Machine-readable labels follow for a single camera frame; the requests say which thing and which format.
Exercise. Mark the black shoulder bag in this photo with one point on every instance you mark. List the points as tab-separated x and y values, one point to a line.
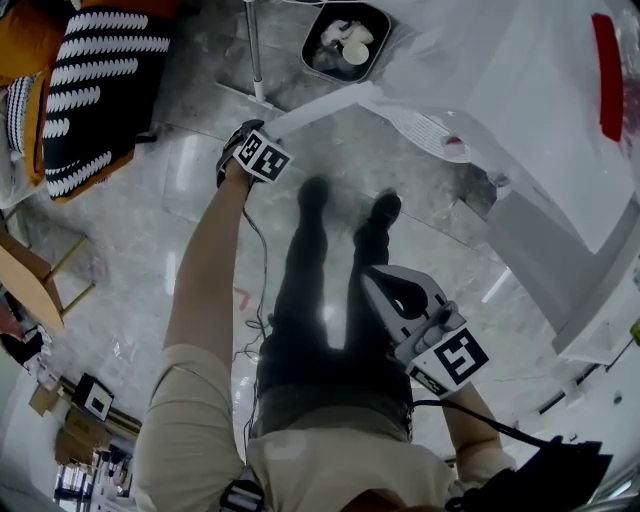
560	475

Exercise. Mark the olive green bottle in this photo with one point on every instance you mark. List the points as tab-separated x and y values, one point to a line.
636	331

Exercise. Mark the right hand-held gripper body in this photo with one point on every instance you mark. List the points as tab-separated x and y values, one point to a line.
445	355

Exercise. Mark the person's left leg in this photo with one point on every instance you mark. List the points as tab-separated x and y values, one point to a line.
305	280

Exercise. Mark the orange sofa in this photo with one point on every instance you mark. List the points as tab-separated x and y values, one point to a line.
25	45

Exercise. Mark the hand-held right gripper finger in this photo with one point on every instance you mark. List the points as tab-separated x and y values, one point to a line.
425	285
382	305

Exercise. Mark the white water dispenser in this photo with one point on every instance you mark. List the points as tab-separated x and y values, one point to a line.
540	100

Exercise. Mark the black trash bin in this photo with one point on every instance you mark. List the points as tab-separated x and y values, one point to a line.
320	60

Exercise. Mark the black white striped cushion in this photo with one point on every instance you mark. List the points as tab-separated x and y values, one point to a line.
20	115

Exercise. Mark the black blanket white scalloped stripes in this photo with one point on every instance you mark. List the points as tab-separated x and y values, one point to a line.
100	100

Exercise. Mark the black white patterned box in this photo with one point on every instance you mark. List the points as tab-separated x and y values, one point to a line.
95	400

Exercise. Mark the white paper cup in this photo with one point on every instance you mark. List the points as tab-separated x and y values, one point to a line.
356	54

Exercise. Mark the white mop with metal pole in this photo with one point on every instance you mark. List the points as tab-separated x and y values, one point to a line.
253	45

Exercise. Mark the person's beige shirt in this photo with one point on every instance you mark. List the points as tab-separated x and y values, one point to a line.
320	465

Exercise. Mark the crumpled white tissue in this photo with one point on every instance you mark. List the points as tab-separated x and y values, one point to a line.
345	31

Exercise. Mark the brown cardboard box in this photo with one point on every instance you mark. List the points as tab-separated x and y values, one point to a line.
80	430

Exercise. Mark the clear water bottle red label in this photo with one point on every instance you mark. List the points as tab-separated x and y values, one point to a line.
607	75

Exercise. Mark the person's right forearm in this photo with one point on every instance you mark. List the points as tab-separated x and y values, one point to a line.
470	425

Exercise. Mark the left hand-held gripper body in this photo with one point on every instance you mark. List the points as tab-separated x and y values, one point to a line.
262	157

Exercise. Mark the wooden side table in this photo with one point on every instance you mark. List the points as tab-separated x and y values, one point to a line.
22	285

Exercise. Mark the person's left forearm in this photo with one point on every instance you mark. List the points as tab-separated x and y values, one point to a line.
210	260

